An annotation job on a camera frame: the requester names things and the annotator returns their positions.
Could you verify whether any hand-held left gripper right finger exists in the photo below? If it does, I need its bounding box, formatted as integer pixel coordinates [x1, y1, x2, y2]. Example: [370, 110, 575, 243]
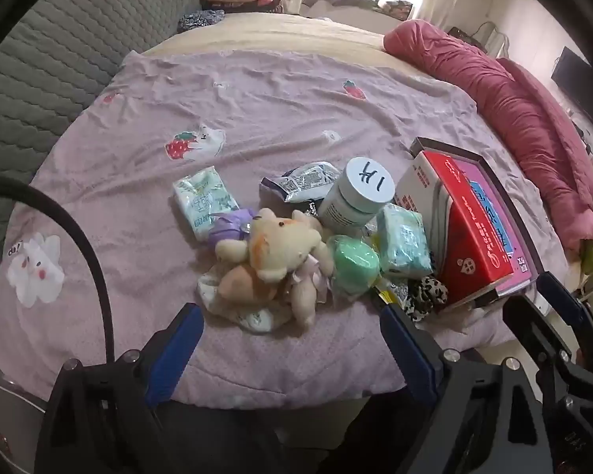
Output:
[378, 303, 549, 474]

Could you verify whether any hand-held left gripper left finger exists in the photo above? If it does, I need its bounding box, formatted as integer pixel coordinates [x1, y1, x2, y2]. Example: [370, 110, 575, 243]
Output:
[34, 301, 206, 474]

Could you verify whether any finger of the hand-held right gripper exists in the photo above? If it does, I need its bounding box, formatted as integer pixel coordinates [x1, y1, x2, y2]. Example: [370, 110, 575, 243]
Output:
[503, 296, 574, 386]
[538, 271, 593, 371]

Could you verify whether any leopard print scrunchie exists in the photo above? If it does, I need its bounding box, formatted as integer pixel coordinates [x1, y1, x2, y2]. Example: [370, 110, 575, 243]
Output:
[402, 276, 449, 324]

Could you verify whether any clear yellow packet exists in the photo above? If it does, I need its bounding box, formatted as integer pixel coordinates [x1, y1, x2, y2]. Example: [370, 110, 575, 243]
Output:
[370, 276, 411, 314]

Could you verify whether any white floral scrunchie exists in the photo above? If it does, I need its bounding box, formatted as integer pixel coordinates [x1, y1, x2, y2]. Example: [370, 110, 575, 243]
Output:
[196, 261, 297, 334]

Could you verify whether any red cardboard box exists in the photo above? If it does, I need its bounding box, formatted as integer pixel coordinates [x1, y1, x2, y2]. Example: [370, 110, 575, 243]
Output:
[394, 150, 515, 302]

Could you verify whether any brown plush toy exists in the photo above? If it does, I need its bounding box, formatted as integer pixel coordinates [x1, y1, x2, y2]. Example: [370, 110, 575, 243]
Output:
[216, 263, 280, 304]

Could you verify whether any green soft ball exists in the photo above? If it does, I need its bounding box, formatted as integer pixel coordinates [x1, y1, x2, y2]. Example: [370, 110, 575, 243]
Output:
[326, 234, 381, 302]

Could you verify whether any green white tissue pack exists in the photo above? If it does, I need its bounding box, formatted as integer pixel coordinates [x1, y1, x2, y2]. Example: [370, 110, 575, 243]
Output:
[376, 203, 433, 280]
[172, 165, 240, 243]

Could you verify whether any purple scrunchie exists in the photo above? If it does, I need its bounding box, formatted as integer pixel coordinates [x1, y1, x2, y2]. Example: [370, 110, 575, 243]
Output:
[210, 207, 258, 245]

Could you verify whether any cream teddy bear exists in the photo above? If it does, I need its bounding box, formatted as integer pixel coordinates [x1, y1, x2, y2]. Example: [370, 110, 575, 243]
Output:
[214, 207, 336, 282]

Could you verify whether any white jar with lid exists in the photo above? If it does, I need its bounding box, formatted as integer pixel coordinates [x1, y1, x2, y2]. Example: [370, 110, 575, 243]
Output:
[317, 156, 396, 233]

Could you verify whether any dark brown tray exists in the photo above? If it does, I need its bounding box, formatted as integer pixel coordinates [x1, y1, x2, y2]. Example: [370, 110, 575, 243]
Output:
[408, 137, 549, 314]

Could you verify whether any red duvet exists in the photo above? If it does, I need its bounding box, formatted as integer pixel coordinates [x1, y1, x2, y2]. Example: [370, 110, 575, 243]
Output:
[383, 20, 593, 258]

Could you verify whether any silver snack packet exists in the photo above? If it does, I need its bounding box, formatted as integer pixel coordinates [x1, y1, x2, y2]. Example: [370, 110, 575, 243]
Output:
[259, 162, 342, 203]

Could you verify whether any black television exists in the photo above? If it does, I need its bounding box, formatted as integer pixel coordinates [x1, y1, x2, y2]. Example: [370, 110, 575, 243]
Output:
[551, 47, 593, 134]

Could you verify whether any white metal rack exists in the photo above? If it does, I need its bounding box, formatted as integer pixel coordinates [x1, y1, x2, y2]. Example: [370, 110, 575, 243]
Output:
[474, 22, 510, 57]

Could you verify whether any pink printed blanket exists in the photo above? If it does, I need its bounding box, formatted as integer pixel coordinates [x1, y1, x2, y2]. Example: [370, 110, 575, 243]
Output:
[0, 49, 569, 410]

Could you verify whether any grey quilted headboard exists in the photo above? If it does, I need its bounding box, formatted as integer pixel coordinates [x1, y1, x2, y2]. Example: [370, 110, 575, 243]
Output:
[0, 0, 201, 307]

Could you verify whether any yellow bed sheet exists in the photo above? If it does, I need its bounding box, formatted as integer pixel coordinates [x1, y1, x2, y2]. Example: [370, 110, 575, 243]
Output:
[141, 12, 426, 77]

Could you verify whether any dark patterned cloth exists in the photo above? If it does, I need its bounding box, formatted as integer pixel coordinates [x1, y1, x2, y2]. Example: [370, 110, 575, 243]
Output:
[178, 9, 225, 33]

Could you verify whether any pile of clothes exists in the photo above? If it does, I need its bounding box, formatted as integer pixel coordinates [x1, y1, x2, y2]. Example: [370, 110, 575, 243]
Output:
[306, 0, 416, 21]

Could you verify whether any black cable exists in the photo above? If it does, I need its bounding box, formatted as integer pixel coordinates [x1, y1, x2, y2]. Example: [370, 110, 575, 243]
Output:
[0, 173, 115, 366]

